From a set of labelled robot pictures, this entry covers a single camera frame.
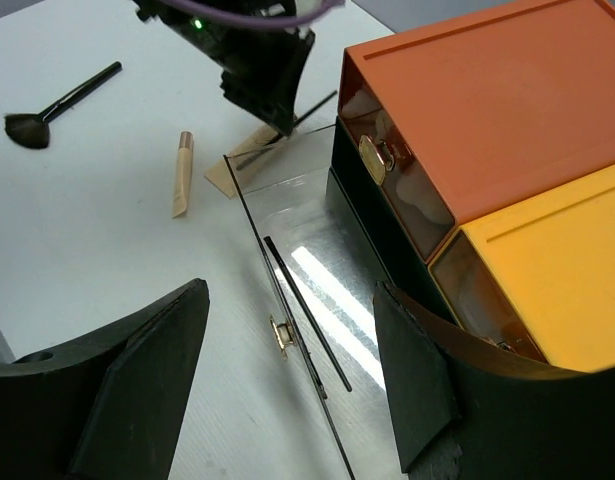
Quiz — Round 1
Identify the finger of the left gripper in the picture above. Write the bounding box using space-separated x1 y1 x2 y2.
221 29 316 135

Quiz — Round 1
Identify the thin black makeup brush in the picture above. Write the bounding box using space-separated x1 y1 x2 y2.
263 236 353 392

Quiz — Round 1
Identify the black fan makeup brush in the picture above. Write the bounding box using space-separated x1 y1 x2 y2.
4 61 123 150

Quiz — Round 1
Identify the large beige cosmetic tube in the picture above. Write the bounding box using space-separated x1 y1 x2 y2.
204 125 281 198

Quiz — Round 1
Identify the clear yellow drawer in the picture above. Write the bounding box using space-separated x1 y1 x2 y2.
430 230 547 363

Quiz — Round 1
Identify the orange drawer box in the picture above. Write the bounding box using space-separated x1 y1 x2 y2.
336 1 615 262

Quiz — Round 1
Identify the small beige concealer tube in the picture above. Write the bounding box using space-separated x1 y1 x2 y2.
172 131 194 218

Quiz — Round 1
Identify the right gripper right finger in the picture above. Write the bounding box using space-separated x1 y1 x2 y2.
373 282 615 479

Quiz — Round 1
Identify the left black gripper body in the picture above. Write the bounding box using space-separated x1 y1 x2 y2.
136 1 310 72

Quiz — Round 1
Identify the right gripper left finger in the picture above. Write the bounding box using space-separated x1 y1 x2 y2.
0 279 210 479

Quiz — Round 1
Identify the yellow drawer box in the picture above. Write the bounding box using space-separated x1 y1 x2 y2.
451 165 615 372

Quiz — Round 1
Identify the black mascara wand brush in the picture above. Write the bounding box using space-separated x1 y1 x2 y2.
236 90 338 171

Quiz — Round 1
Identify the black eyeliner pencil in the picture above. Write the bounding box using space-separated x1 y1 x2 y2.
222 153 358 480

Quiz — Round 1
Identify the clear orange drawer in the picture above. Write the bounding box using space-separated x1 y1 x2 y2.
336 82 457 262

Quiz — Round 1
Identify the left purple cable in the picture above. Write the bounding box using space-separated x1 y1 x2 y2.
161 0 346 27

